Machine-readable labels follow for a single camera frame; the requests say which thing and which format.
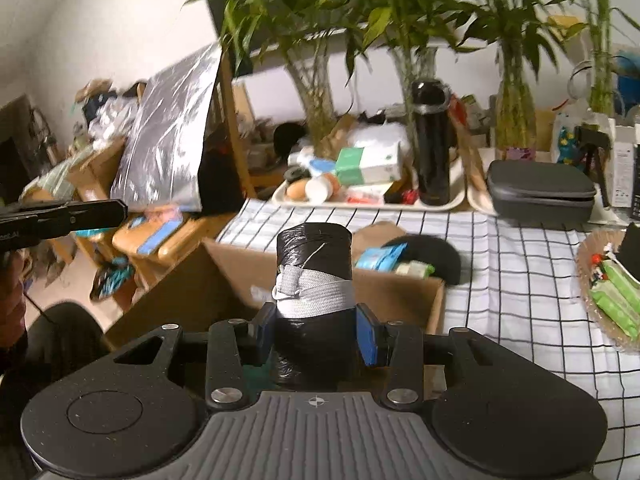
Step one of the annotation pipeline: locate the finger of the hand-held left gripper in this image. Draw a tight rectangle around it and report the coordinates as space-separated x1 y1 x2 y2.
0 218 123 250
0 199 128 221

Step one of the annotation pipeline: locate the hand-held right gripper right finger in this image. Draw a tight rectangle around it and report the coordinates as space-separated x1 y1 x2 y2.
356 304 523 408

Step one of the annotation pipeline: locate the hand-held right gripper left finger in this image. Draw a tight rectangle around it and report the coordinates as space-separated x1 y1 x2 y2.
112 302 278 408

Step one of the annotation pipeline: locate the brown cardboard box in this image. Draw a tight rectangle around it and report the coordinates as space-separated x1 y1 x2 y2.
105 237 446 391

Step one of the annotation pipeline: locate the black roll with grey strap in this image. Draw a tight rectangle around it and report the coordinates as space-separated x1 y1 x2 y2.
272 221 357 391

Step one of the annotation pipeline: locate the black foam semicircle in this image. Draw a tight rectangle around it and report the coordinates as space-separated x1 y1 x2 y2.
382 234 463 286

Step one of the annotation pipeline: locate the person's left hand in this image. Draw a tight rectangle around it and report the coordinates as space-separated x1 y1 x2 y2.
0 252 27 350

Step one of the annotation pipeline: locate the blue packet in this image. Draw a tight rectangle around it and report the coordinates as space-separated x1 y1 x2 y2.
355 243 409 272

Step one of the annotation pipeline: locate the small green packet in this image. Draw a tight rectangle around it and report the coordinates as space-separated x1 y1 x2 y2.
395 260 435 279

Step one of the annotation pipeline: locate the silver plastic bag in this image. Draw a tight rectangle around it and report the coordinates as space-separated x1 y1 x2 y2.
110 42 224 212

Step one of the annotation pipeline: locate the flat white box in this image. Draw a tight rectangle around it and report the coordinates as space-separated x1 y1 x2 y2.
345 182 396 205

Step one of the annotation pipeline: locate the white orange small bottle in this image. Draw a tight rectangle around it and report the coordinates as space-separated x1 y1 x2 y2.
305 172 342 204

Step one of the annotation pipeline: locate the white tray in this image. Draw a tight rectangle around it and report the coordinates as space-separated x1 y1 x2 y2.
466 147 632 227
271 160 467 210

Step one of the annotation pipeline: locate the checked tablecloth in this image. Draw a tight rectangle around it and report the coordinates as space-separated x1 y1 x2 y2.
215 199 640 467

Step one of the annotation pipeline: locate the green white tissue pack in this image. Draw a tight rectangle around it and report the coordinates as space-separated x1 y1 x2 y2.
334 141 404 186

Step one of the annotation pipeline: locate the black thermos bottle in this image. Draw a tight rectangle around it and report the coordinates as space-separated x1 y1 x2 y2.
410 80 454 206

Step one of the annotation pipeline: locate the white plastic bag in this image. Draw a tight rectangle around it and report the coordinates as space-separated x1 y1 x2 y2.
345 122 411 156

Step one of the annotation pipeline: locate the brown paper bag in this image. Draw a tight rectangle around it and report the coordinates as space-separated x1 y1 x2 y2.
449 105 489 197

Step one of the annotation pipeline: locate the grey zip case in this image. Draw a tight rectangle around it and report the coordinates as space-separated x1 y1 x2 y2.
486 159 599 226

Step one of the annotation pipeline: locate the wicker basket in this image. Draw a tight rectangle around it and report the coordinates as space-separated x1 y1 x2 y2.
575 230 640 357

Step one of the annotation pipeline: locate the bamboo plant in glass vase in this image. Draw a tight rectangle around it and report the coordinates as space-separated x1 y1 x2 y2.
345 0 481 111
185 0 351 157
565 0 640 117

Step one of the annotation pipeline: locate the bamboo in purple-label vase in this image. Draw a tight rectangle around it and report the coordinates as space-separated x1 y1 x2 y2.
450 0 586 162

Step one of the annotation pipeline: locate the black foam block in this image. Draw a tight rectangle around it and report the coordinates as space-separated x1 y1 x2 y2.
617 225 640 282

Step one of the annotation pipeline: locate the white bag with blue print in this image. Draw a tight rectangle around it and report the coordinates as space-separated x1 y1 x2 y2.
552 100 617 164

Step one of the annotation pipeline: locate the black phone tripod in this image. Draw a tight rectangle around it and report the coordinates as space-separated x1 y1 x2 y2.
575 125 614 209

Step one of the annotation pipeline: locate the white carton box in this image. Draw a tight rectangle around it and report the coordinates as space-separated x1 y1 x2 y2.
612 125 640 209

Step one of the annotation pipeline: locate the black carton box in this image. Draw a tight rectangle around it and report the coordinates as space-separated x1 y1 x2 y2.
631 144 640 221

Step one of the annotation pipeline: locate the blue plastic bag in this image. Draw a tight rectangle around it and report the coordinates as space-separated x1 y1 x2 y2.
617 52 640 116

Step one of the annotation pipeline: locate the wooden chair frame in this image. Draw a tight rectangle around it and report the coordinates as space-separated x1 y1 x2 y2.
215 45 273 202

